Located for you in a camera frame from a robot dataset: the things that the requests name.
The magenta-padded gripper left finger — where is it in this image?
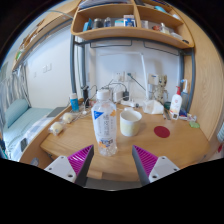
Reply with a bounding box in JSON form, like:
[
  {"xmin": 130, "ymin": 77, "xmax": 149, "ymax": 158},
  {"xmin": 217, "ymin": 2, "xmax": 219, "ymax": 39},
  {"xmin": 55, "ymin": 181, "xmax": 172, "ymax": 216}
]
[{"xmin": 44, "ymin": 144, "xmax": 95, "ymax": 188}]

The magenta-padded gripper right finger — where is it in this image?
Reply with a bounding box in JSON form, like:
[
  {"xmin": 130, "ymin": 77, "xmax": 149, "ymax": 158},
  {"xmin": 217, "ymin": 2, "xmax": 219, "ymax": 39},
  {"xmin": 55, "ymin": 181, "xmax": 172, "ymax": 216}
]
[{"xmin": 131, "ymin": 144, "xmax": 181, "ymax": 187}]

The clear plastic water bottle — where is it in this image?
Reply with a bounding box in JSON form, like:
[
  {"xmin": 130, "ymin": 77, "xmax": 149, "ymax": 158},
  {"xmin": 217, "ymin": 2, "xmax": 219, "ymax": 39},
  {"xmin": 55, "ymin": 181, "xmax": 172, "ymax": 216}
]
[{"xmin": 91, "ymin": 89, "xmax": 118, "ymax": 158}]

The flat round red coaster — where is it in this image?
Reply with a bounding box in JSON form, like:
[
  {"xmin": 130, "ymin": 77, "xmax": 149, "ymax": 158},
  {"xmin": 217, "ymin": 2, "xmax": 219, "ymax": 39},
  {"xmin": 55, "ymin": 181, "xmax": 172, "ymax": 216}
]
[{"xmin": 153, "ymin": 125, "xmax": 171, "ymax": 139}]

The wrapped yellow round bun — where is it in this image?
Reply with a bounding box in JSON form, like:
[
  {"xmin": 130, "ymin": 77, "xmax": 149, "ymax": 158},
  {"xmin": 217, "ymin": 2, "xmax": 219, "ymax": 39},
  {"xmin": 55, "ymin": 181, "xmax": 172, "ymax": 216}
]
[
  {"xmin": 49, "ymin": 121, "xmax": 65, "ymax": 136},
  {"xmin": 61, "ymin": 112, "xmax": 75, "ymax": 124}
]

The cream ceramic mug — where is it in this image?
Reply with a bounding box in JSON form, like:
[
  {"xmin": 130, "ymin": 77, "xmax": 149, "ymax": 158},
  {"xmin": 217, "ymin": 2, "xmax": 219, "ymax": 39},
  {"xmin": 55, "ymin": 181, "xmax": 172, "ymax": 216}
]
[{"xmin": 119, "ymin": 107, "xmax": 143, "ymax": 138}]

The grey flat ruler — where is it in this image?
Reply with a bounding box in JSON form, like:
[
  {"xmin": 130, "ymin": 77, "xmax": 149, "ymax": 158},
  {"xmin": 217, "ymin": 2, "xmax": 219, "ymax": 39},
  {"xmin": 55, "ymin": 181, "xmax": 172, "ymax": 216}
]
[{"xmin": 162, "ymin": 108, "xmax": 172, "ymax": 121}]

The small green plastic packet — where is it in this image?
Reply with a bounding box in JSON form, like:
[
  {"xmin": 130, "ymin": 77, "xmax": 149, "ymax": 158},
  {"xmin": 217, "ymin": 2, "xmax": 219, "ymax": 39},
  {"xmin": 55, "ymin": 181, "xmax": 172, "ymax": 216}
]
[{"xmin": 188, "ymin": 120, "xmax": 201, "ymax": 130}]

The pink white tube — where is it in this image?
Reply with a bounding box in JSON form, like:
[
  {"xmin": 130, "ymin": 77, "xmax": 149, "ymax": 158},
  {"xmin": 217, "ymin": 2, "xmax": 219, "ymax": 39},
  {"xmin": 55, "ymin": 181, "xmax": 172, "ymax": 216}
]
[{"xmin": 185, "ymin": 113, "xmax": 198, "ymax": 122}]

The white paper bag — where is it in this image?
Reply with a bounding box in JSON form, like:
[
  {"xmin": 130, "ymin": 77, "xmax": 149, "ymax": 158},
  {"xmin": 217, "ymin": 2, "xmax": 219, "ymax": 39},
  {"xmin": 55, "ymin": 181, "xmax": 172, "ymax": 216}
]
[{"xmin": 143, "ymin": 99, "xmax": 165, "ymax": 116}]

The white red-pump lotion bottle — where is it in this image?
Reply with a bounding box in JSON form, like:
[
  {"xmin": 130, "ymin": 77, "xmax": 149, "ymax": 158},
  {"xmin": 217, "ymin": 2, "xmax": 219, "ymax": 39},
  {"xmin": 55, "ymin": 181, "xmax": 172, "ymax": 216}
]
[{"xmin": 169, "ymin": 86, "xmax": 184, "ymax": 121}]

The bed with teal mattress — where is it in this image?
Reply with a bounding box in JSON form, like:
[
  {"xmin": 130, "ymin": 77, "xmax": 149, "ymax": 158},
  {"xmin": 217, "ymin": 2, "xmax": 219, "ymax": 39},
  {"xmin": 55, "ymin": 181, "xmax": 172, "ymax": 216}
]
[{"xmin": 0, "ymin": 98, "xmax": 54, "ymax": 161}]

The blue white-capped can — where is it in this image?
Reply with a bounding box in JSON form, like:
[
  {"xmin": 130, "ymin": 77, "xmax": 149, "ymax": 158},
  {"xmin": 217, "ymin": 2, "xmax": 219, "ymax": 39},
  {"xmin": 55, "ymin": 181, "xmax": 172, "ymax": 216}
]
[{"xmin": 69, "ymin": 92, "xmax": 80, "ymax": 113}]

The blue striped towel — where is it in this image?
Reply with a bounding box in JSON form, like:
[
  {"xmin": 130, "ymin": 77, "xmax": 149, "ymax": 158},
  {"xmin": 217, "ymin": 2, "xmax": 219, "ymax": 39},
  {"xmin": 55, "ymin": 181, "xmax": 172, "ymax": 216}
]
[{"xmin": 216, "ymin": 119, "xmax": 224, "ymax": 144}]

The white power strip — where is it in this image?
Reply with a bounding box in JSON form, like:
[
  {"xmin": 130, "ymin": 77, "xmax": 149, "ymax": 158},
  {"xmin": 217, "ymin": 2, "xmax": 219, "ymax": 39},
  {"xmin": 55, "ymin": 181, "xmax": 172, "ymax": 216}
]
[{"xmin": 120, "ymin": 98, "xmax": 141, "ymax": 108}]

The blue white-nozzle squeeze bottle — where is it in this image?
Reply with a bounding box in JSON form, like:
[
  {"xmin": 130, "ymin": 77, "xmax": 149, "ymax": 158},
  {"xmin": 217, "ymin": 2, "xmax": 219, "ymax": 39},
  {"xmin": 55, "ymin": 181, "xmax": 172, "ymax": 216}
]
[{"xmin": 180, "ymin": 78, "xmax": 190, "ymax": 113}]

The wooden tree-man figurine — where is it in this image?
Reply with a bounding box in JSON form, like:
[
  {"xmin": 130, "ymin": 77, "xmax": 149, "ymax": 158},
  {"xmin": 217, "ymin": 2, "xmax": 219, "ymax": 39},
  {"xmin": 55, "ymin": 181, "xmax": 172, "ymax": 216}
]
[{"xmin": 153, "ymin": 74, "xmax": 169, "ymax": 103}]

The white power adapter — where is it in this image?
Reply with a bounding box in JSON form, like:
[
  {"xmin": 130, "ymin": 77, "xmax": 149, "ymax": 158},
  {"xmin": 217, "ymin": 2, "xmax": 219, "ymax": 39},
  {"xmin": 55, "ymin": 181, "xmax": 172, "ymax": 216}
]
[{"xmin": 112, "ymin": 89, "xmax": 125, "ymax": 104}]

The white desk lamp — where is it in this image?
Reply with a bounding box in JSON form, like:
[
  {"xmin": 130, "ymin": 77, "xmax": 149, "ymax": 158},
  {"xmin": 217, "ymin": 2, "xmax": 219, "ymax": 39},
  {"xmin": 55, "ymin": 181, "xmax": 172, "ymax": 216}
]
[{"xmin": 98, "ymin": 50, "xmax": 150, "ymax": 103}]

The wooden shelf unit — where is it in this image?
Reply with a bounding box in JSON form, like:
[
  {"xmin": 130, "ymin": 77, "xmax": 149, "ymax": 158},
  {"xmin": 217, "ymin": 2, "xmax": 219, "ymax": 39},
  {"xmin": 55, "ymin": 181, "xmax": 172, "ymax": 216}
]
[{"xmin": 70, "ymin": 0, "xmax": 195, "ymax": 50}]

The white wall socket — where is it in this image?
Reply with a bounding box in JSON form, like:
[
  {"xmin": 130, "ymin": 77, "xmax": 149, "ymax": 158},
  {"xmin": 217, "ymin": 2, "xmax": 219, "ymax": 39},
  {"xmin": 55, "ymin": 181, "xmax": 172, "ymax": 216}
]
[
  {"xmin": 115, "ymin": 71, "xmax": 125, "ymax": 83},
  {"xmin": 126, "ymin": 71, "xmax": 137, "ymax": 82}
]

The grey metal desk frame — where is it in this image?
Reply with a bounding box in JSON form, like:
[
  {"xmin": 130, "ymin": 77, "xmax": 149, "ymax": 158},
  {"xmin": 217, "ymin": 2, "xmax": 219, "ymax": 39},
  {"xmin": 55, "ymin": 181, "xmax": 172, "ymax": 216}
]
[{"xmin": 69, "ymin": 34, "xmax": 196, "ymax": 114}]

